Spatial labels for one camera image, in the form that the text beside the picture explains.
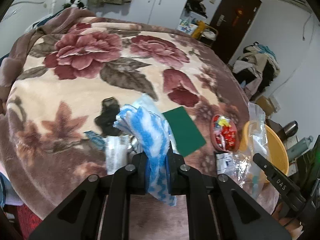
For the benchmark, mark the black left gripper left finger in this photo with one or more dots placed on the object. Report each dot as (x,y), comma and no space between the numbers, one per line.
(98,208)

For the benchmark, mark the clear plastic bag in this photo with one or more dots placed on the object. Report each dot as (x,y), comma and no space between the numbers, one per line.
(239,165)

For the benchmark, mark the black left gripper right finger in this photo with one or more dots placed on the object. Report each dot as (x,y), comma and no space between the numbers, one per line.
(217,207)

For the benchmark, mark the cardboard boxes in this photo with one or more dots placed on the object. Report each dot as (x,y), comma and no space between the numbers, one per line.
(269,105)

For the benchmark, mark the panda plush toy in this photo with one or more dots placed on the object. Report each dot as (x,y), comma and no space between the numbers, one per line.
(74,3)

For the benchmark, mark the steel thermos flask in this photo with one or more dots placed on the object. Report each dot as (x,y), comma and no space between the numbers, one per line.
(291,129)

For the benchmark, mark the orange plastic basket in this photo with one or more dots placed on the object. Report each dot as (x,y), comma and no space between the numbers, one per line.
(277,152)

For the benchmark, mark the green scouring pad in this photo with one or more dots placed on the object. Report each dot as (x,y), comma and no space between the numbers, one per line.
(187,136)

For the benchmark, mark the black mesh scrunchie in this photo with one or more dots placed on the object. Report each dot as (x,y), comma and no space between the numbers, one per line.
(109,110)

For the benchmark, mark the cotton swab box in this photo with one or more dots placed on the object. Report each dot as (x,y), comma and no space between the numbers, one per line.
(116,151)

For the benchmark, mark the pile of clothes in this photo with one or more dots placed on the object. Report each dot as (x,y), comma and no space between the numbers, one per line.
(255,69)

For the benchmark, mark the blue white striped cloth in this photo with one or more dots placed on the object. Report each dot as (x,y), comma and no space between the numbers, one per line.
(147,124)

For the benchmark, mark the floral plush blanket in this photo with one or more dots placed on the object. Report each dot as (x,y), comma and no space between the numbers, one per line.
(54,81)

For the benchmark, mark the grey green thermos jug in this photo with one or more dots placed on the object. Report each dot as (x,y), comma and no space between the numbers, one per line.
(299,148)

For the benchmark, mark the small blue sachet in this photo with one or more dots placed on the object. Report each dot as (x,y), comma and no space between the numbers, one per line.
(96,139)

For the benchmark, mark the pink candy dish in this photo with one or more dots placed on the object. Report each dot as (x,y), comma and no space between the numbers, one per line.
(224,134)

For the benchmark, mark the dark brown door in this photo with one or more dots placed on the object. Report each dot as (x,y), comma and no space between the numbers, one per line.
(232,20)

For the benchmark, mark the white wardrobe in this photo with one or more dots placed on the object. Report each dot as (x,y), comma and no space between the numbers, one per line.
(163,13)

